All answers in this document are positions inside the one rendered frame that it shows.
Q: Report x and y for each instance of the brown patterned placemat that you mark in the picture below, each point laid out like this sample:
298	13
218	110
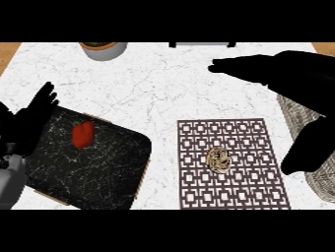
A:
233	183

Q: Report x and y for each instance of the grey plant pot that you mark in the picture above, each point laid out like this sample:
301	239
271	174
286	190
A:
104	50

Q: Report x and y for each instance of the beige cupcake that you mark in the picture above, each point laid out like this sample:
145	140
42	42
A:
218	159

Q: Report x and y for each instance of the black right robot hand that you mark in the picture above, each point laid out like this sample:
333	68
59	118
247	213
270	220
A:
301	78

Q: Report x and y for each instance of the black marble cutting board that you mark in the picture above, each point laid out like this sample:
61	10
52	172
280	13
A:
88	157

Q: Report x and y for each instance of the red pepper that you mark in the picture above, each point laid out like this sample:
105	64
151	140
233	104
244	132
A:
82	134

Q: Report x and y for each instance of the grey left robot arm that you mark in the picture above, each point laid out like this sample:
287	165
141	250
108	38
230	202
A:
0	187

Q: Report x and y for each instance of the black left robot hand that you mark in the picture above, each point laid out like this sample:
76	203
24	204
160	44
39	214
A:
22	124

